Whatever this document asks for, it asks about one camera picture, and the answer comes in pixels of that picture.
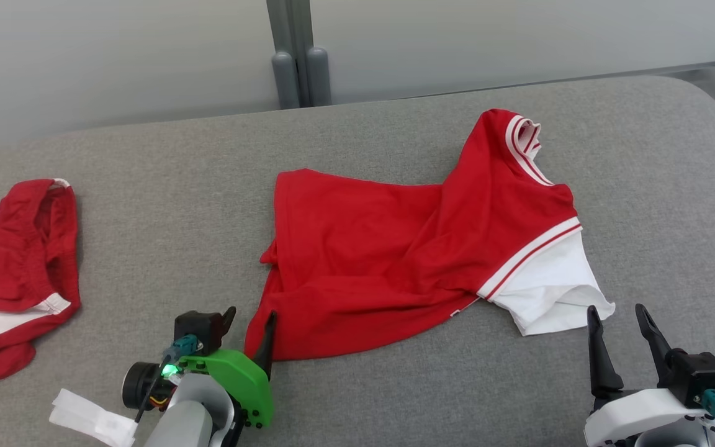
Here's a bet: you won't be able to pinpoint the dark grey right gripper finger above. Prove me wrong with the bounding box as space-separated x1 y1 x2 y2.
634 303 673 386
586 305 624 399

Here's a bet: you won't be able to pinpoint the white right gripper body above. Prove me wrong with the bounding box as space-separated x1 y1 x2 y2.
583 387 715 447

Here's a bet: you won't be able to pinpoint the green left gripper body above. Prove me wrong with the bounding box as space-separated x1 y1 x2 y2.
178 348 275 430

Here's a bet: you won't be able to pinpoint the red Bulls basketball jersey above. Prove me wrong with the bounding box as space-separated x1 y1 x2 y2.
260 109 616 363

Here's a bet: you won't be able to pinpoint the red shorts with white stripe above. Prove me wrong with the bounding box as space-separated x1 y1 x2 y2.
0 178 81 381

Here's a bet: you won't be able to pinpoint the teal left cable connector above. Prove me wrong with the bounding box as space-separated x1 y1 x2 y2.
161 334 202 369

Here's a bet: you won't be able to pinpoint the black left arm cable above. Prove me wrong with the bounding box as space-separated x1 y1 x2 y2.
133 357 175 424

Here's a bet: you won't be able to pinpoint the white left cable tag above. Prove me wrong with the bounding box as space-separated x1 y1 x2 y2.
48 388 138 447

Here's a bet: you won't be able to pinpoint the grey partition post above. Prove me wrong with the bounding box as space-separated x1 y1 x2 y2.
266 0 333 110

